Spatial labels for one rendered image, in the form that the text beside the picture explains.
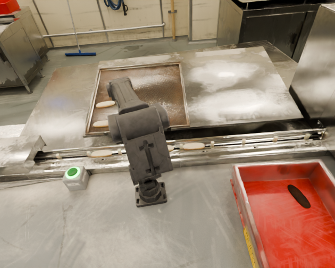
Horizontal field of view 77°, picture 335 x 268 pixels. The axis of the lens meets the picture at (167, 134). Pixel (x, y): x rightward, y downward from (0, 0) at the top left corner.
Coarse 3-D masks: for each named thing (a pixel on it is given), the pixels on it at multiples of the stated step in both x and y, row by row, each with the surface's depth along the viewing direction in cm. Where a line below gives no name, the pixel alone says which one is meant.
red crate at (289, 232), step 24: (264, 192) 80; (288, 192) 79; (312, 192) 78; (240, 216) 73; (264, 216) 73; (288, 216) 73; (312, 216) 72; (264, 240) 68; (288, 240) 67; (312, 240) 67; (288, 264) 63; (312, 264) 62
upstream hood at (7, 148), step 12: (0, 144) 96; (12, 144) 96; (24, 144) 95; (36, 144) 96; (0, 156) 91; (12, 156) 90; (24, 156) 90; (0, 168) 87; (12, 168) 87; (24, 168) 88
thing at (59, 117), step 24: (216, 48) 178; (264, 48) 171; (72, 72) 166; (96, 72) 163; (288, 72) 142; (48, 96) 142; (72, 96) 140; (48, 120) 123; (72, 120) 121; (48, 144) 108; (72, 144) 107; (96, 144) 106; (216, 144) 100
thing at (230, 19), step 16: (224, 0) 265; (240, 0) 211; (256, 0) 204; (272, 0) 227; (288, 0) 222; (304, 0) 218; (320, 0) 214; (224, 16) 271; (240, 16) 216; (256, 16) 211; (272, 16) 212; (288, 16) 212; (304, 16) 213; (224, 32) 277; (240, 32) 221; (256, 32) 222; (272, 32) 222; (288, 32) 223; (304, 32) 224; (288, 48) 235
